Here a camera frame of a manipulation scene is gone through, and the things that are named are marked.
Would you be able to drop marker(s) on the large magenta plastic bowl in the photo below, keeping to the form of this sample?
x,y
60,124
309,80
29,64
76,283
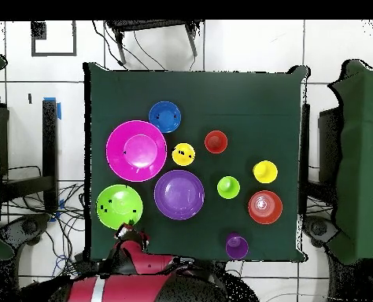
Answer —
x,y
136,151

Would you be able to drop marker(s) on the black metal stool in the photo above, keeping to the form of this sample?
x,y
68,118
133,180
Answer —
x,y
148,24

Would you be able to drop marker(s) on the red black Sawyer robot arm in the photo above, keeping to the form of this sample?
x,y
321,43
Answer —
x,y
133,289

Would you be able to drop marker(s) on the green plastic cup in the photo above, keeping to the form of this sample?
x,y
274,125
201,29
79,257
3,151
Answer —
x,y
228,187

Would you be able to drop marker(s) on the blue tape strip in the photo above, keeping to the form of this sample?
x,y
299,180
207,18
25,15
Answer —
x,y
58,110

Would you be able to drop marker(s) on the dark green tablecloth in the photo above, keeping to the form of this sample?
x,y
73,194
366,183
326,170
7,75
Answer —
x,y
252,110

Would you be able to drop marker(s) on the green plastic bowl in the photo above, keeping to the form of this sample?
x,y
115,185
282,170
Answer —
x,y
119,205

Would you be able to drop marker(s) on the grey robot base foot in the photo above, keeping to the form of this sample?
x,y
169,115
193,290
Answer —
x,y
318,228
29,226

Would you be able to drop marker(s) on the black upright stand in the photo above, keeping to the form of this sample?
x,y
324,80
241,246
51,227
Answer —
x,y
49,151

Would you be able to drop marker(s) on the blue plastic bowl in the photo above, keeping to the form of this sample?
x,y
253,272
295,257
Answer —
x,y
164,117

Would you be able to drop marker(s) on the red plastic cup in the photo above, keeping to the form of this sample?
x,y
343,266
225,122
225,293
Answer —
x,y
216,142

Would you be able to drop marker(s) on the black box beside table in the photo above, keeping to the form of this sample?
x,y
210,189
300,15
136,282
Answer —
x,y
328,144

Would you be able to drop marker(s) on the purple plastic bowl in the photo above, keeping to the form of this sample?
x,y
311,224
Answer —
x,y
179,194

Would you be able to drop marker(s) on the purple plastic cup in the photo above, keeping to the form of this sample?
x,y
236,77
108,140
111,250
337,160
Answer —
x,y
237,247

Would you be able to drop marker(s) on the red plastic bowl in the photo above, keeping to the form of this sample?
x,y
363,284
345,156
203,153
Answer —
x,y
265,207

